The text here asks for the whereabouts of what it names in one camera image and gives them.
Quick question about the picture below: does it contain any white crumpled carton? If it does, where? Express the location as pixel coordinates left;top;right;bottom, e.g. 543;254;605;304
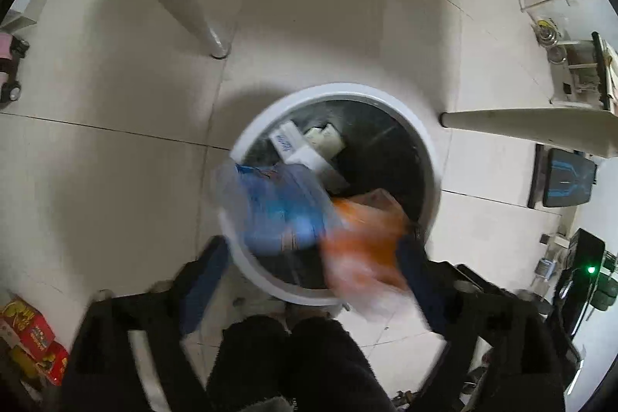
303;122;345;160

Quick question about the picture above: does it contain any white low shelf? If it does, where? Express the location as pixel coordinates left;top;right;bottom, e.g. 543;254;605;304
550;31;618;112

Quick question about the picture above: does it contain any orange plastic wrapper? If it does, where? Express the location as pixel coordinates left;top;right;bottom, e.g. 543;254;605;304
320;190;422;322

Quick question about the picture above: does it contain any black device with green light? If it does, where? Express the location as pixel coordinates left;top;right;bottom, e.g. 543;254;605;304
550;227;607;340

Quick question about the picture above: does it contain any pink wheeled cart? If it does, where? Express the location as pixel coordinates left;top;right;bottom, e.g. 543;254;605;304
0;31;31;105

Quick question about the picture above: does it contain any red snack box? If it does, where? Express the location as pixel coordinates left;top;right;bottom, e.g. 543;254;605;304
0;295;56;359
24;341;69;387

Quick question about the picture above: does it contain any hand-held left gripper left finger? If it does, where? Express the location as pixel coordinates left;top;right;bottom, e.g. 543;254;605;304
60;237;231;412

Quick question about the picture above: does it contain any blue plastic wrapper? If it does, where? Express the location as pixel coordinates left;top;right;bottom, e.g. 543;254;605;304
215;161;345;256

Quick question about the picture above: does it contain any white round trash bin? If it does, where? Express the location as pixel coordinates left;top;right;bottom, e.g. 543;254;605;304
217;81;442;307

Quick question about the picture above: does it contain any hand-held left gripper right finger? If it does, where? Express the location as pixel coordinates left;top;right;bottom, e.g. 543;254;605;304
397;238;565;412

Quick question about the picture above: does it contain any person's left leg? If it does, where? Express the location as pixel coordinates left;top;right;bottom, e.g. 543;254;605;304
207;315;296;412

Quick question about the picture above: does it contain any person's leg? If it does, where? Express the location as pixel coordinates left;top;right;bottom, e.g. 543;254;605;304
285;318;397;412
207;315;296;412

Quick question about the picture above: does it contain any black bin liner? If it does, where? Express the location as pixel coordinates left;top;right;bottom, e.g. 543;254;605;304
236;96;431;292

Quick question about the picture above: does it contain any person's right leg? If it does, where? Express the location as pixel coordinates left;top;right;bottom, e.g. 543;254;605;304
285;318;397;412

